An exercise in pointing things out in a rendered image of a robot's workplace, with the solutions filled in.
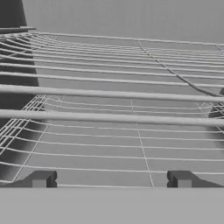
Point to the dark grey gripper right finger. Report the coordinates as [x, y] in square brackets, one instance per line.
[180, 178]

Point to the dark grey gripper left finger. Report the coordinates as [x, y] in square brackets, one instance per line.
[43, 178]

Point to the grey toaster oven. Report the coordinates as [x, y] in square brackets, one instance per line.
[116, 17]

